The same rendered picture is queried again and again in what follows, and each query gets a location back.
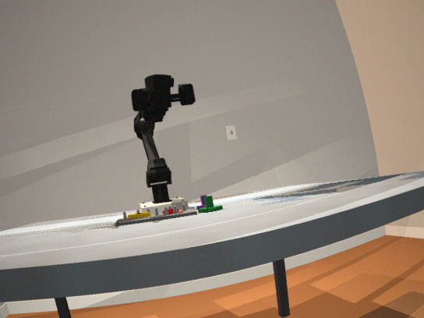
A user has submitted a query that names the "green gear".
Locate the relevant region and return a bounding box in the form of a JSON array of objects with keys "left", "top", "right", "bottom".
[{"left": 198, "top": 196, "right": 223, "bottom": 213}]

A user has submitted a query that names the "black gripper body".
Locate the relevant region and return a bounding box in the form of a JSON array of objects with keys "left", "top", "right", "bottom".
[{"left": 131, "top": 83, "right": 195, "bottom": 113}]

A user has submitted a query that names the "purple gear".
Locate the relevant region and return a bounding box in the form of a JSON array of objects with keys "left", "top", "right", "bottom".
[{"left": 196, "top": 195, "right": 207, "bottom": 210}]

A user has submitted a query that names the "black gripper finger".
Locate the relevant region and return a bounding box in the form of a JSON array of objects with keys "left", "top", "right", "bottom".
[
  {"left": 178, "top": 84, "right": 191, "bottom": 103},
  {"left": 138, "top": 88, "right": 155, "bottom": 108}
]

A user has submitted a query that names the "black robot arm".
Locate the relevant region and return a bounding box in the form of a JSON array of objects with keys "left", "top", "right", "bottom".
[{"left": 134, "top": 74, "right": 174, "bottom": 203}]

